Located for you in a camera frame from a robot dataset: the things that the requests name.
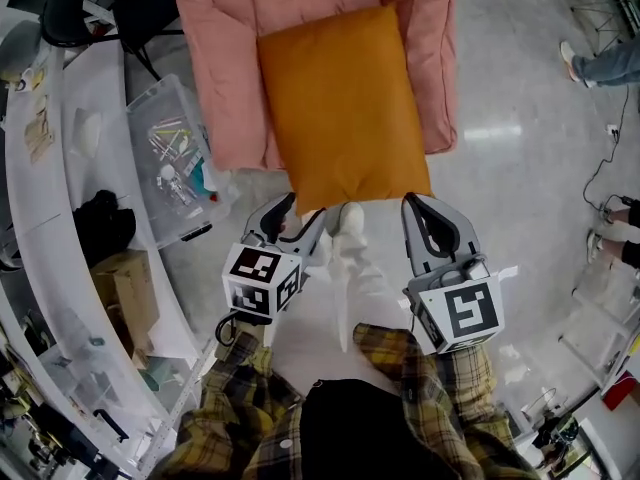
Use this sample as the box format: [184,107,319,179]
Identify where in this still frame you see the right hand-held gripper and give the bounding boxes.
[401,191,505,357]

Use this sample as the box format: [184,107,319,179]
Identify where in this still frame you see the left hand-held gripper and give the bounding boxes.
[220,191,330,328]

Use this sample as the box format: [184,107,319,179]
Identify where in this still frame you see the orange cushion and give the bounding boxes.
[256,1,434,217]

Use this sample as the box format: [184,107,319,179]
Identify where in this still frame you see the person's right forearm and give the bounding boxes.
[429,340,531,480]

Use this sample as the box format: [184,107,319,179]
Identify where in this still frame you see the person's left forearm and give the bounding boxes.
[167,325,307,480]

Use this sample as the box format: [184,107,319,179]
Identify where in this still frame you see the person's white shoe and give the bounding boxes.
[341,201,367,242]

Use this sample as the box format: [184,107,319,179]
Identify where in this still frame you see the person's legs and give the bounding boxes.
[272,232,419,394]

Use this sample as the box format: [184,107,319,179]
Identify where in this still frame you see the clear plastic storage bin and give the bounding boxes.
[124,73,242,249]

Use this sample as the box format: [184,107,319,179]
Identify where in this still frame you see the brown cardboard box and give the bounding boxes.
[89,249,162,365]

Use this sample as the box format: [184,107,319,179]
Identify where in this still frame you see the pink padded armchair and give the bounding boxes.
[171,0,459,172]

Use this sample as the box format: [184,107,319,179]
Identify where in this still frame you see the person's torso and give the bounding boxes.
[269,321,501,480]

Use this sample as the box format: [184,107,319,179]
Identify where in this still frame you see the red box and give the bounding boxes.
[601,374,637,412]

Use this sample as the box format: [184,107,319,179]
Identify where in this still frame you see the white shelving unit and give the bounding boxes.
[0,0,217,480]

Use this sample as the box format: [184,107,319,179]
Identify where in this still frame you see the black folding chair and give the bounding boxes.
[40,0,187,82]

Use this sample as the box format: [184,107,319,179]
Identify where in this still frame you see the pile of beige wooden pieces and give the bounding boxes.
[23,94,57,165]

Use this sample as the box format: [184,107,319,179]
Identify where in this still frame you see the black tripod stand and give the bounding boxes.
[569,0,632,55]

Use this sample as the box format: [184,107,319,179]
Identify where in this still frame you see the white mug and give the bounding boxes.
[14,66,42,93]

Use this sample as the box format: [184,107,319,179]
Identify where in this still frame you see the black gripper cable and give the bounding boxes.
[214,311,242,347]

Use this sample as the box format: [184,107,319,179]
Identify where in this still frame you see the black floor cable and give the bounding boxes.
[581,85,632,219]

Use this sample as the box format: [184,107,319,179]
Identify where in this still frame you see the white metal frame cart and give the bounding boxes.
[556,262,640,395]

